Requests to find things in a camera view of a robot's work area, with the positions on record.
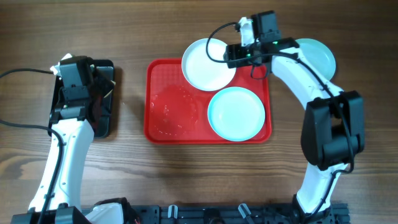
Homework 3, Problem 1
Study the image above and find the light blue plate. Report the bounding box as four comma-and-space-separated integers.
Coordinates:
295, 38, 336, 81
207, 86, 266, 142

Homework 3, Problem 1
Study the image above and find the green yellow sponge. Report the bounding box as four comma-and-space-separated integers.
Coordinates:
90, 65, 116, 98

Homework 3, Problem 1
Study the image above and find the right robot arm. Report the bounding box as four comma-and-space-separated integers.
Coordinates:
223, 37, 364, 223

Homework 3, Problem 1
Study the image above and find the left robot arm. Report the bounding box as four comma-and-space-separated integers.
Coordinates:
11, 54, 139, 223

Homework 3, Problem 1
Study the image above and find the black water tray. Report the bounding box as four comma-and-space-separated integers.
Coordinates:
48, 56, 116, 138

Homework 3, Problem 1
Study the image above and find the red plastic tray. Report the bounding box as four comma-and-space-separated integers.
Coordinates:
144, 58, 272, 145

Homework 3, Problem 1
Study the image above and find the white round plate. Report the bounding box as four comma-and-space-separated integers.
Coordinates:
182, 38, 236, 91

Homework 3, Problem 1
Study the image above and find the right black cable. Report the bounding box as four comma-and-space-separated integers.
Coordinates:
205, 21, 355, 218

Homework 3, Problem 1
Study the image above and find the black cable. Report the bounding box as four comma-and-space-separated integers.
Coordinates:
0, 68, 66, 224
205, 21, 355, 218

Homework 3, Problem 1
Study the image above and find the left black cable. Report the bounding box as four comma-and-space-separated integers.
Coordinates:
0, 68, 66, 224

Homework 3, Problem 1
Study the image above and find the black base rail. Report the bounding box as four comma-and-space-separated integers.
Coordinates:
124, 203, 351, 224

